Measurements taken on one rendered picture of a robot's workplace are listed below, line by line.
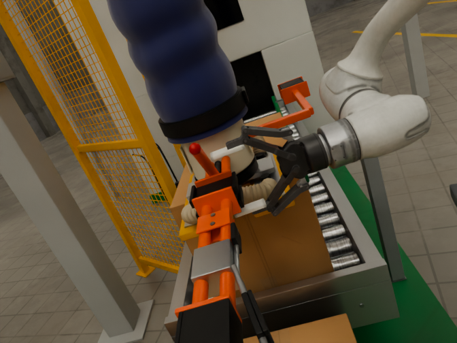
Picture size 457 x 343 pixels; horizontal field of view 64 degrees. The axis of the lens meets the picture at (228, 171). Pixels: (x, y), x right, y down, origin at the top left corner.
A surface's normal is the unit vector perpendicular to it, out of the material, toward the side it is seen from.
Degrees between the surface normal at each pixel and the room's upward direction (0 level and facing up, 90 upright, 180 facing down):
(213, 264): 2
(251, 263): 90
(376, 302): 90
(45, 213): 90
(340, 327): 0
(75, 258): 90
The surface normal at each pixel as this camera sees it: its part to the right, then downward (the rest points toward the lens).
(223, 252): -0.35, -0.84
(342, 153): 0.07, 0.36
